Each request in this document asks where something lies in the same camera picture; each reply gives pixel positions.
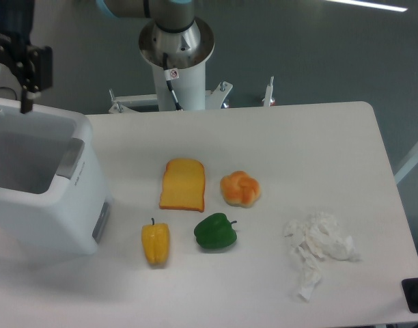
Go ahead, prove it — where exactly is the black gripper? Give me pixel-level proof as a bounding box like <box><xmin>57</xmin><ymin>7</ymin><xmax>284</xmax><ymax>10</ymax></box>
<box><xmin>0</xmin><ymin>1</ymin><xmax>53</xmax><ymax>113</ymax></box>

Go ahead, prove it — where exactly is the white trash can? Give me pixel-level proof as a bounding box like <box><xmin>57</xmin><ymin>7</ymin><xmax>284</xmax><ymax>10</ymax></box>
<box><xmin>0</xmin><ymin>98</ymin><xmax>113</xmax><ymax>254</ymax></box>

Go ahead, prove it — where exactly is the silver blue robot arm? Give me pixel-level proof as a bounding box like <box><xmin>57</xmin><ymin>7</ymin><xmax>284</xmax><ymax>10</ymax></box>
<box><xmin>0</xmin><ymin>1</ymin><xmax>214</xmax><ymax>113</ymax></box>

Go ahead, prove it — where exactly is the toast bread slice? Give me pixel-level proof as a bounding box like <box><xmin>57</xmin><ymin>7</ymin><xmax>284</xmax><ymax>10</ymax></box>
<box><xmin>159</xmin><ymin>158</ymin><xmax>206</xmax><ymax>213</ymax></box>

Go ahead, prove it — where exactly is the yellow bell pepper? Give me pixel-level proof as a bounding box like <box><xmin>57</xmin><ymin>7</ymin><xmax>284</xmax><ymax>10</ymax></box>
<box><xmin>141</xmin><ymin>218</ymin><xmax>170</xmax><ymax>266</ymax></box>

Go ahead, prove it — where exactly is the knotted bread roll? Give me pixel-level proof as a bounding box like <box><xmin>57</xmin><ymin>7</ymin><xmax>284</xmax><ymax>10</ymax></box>
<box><xmin>220</xmin><ymin>171</ymin><xmax>261</xmax><ymax>208</ymax></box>

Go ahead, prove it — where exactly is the green bell pepper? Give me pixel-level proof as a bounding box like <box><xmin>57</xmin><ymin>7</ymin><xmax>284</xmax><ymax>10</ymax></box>
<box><xmin>193</xmin><ymin>213</ymin><xmax>237</xmax><ymax>250</ymax></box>

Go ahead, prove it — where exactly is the crumpled white tissue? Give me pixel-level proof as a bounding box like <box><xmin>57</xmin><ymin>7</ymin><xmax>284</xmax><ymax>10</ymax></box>
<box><xmin>283</xmin><ymin>212</ymin><xmax>361</xmax><ymax>302</ymax></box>

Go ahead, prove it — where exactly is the black device at edge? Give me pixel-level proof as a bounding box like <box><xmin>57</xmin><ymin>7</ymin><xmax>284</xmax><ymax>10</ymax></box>
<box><xmin>402</xmin><ymin>278</ymin><xmax>418</xmax><ymax>314</ymax></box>

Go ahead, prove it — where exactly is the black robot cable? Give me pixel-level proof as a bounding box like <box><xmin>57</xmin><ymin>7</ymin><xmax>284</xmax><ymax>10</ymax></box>
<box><xmin>162</xmin><ymin>51</ymin><xmax>184</xmax><ymax>111</ymax></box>

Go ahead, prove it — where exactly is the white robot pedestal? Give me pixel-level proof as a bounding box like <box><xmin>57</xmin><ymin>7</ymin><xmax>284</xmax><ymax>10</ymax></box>
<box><xmin>108</xmin><ymin>51</ymin><xmax>277</xmax><ymax>114</ymax></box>

